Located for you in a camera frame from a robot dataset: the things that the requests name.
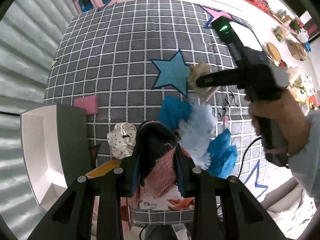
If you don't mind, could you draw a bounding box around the grey green curtain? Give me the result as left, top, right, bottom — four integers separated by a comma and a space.
1, 0, 76, 239

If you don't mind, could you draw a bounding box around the orange cardboard box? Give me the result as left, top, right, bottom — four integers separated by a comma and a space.
85, 158, 197, 230

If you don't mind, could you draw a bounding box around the blue rubber glove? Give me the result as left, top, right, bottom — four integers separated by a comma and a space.
207, 129, 237, 179

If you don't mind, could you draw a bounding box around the grey storage box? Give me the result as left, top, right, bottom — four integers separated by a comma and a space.
21, 104, 92, 211

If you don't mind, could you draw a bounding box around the dark blue towel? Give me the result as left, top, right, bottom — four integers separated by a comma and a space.
157, 96, 192, 132

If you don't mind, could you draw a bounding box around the light blue fluffy duster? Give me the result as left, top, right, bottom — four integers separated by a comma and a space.
178, 104, 217, 170

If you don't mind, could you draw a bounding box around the round wooden board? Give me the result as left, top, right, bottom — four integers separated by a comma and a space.
266, 42, 281, 62

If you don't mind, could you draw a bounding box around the pink sponge block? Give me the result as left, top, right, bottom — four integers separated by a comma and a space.
73, 95, 99, 115

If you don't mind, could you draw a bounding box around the beige plush cloth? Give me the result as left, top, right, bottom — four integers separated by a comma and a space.
187, 62, 220, 102

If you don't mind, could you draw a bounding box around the grey checked star rug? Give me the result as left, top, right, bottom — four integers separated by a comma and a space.
43, 0, 270, 225

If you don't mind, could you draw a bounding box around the white polka dot cloth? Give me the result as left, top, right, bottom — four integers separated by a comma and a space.
107, 122, 137, 160

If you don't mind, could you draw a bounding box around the person right hand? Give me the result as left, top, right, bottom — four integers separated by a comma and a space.
249, 89, 311, 156

